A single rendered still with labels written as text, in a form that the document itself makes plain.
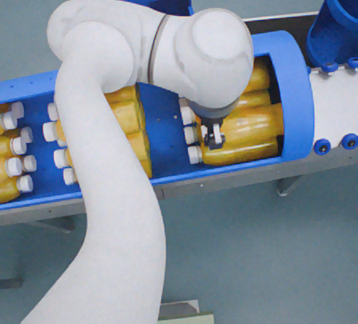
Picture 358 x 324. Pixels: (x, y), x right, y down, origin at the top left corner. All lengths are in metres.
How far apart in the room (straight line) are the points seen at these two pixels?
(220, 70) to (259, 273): 1.57
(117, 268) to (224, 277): 1.74
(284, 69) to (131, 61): 0.38
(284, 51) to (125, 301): 0.70
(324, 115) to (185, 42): 0.71
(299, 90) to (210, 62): 0.37
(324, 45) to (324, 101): 0.97
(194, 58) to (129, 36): 0.09
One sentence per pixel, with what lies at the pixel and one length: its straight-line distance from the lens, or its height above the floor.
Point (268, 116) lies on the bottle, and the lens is 0.96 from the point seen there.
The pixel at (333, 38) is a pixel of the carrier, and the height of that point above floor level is 0.16.
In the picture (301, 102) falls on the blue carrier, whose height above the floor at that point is 1.22.
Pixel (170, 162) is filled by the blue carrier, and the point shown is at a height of 0.98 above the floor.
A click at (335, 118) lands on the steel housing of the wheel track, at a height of 0.93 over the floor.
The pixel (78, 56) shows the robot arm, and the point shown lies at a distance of 0.55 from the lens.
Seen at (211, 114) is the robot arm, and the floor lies 1.37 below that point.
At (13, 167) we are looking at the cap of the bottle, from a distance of 1.02.
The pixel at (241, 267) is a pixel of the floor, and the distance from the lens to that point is 2.04.
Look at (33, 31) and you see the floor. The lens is 2.49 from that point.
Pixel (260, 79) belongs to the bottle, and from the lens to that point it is 0.98.
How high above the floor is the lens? 2.04
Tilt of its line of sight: 75 degrees down
